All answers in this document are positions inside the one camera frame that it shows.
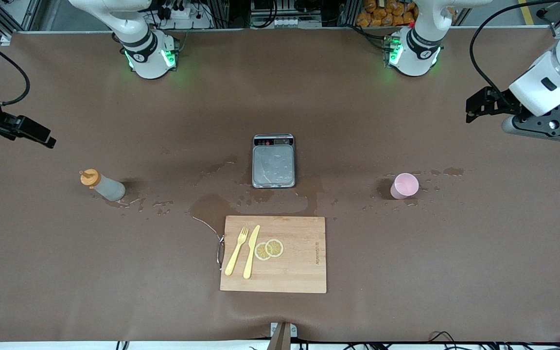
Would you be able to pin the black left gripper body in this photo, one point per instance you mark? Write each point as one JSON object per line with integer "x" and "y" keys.
{"x": 500, "y": 99}

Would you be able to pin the sauce bottle with orange cap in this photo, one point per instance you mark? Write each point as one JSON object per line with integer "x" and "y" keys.
{"x": 110, "y": 189}

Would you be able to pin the pink plastic cup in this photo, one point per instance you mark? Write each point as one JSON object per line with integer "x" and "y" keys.
{"x": 404, "y": 187}

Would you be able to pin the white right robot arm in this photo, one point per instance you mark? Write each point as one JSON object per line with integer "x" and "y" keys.
{"x": 146, "y": 61}

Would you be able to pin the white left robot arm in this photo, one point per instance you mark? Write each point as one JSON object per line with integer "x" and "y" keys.
{"x": 416, "y": 53}

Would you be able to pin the bag of orange snacks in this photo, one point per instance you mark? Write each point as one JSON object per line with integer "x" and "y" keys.
{"x": 387, "y": 12}

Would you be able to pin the brown table mat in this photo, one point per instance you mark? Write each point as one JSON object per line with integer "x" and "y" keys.
{"x": 406, "y": 267}

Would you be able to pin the white power strip with plugs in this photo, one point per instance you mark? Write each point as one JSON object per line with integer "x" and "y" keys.
{"x": 190, "y": 22}

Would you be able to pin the silver kitchen scale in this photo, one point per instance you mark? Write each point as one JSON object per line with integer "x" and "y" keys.
{"x": 275, "y": 167}

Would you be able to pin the long white power strip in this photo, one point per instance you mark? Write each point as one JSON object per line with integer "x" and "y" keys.
{"x": 285, "y": 23}

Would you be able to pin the wooden cutting board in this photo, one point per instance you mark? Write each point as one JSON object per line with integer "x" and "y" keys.
{"x": 299, "y": 272}

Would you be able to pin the lemon slice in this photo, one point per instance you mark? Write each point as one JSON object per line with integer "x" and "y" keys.
{"x": 261, "y": 253}
{"x": 275, "y": 248}

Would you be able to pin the yellow plastic fork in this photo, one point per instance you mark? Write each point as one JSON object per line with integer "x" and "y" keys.
{"x": 234, "y": 260}

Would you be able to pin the yellow plastic knife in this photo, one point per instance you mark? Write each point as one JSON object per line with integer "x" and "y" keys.
{"x": 248, "y": 265}

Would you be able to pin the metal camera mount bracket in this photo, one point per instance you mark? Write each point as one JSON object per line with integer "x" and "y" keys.
{"x": 274, "y": 330}

